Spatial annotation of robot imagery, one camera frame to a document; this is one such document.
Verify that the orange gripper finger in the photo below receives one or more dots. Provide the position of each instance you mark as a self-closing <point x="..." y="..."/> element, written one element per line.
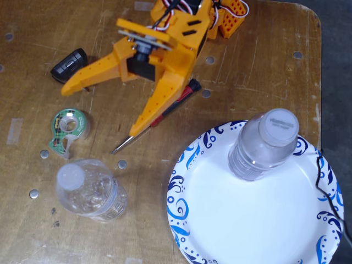
<point x="96" y="72"/>

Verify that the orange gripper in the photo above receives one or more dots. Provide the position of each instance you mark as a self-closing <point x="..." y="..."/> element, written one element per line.
<point x="168" y="80"/>

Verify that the vitaminwater bottle with purple label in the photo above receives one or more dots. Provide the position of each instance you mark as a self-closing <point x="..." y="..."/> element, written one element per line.
<point x="261" y="154"/>

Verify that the clear plastic water bottle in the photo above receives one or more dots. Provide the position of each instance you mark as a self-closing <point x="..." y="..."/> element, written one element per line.
<point x="90" y="192"/>

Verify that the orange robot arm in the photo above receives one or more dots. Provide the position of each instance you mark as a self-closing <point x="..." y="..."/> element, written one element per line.
<point x="231" y="24"/>

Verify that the white paper plate blue print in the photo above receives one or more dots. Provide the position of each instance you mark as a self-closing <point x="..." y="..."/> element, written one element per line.
<point x="247" y="214"/>

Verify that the black power plug adapter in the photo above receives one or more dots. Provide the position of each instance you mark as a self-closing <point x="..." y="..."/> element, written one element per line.
<point x="68" y="64"/>

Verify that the red black screwdriver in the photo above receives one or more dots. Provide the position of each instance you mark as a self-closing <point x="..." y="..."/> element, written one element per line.
<point x="192" y="86"/>

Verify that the green tape dispenser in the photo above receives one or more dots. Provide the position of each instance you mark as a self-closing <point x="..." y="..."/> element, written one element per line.
<point x="81" y="123"/>

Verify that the clear tape strip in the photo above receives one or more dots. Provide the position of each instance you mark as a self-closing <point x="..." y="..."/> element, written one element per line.
<point x="143" y="6"/>
<point x="133" y="260"/>
<point x="14" y="131"/>

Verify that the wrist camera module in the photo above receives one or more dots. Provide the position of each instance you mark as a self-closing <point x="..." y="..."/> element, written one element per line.
<point x="140" y="55"/>

